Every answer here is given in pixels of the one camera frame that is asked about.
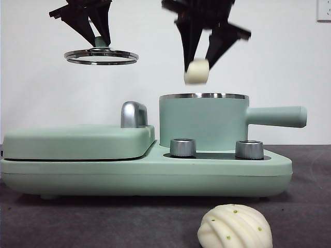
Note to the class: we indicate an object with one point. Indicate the green breakfast machine base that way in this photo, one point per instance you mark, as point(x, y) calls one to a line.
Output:
point(144, 178)

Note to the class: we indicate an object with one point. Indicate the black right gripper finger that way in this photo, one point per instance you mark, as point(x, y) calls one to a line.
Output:
point(219, 41)
point(190, 41)

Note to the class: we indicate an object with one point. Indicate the glass pot lid green knob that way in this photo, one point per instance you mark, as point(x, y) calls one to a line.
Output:
point(101, 42)

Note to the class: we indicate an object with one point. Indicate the silver control knob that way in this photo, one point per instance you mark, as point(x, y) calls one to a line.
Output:
point(182, 148)
point(248, 149)

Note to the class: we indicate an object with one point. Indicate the smooth white steamed bun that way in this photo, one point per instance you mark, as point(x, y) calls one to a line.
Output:
point(197, 72)

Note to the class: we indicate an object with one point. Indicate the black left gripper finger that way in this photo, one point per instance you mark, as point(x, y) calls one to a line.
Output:
point(77, 18)
point(103, 20)

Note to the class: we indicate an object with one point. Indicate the white wall socket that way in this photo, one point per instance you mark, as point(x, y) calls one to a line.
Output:
point(324, 10)

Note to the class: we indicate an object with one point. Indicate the twisted white bun green flecks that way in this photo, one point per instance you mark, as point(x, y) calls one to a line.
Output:
point(232, 227)

